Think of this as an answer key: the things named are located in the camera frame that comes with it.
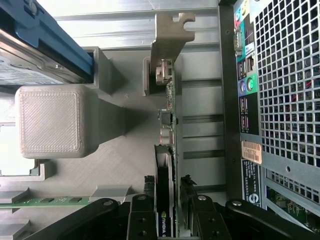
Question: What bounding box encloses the grey printed parts rack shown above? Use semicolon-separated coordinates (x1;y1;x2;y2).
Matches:
0;46;185;240

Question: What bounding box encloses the orange barcode sticker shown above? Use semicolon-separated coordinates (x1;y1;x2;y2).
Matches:
241;139;263;165

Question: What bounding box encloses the green RAM stick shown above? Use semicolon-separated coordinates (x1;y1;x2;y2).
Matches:
0;196;91;207

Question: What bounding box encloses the open black PC case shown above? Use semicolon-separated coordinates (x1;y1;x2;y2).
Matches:
217;0;320;240

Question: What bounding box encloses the hard disk in blue carrier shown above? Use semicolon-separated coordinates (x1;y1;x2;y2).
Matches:
0;0;93;87

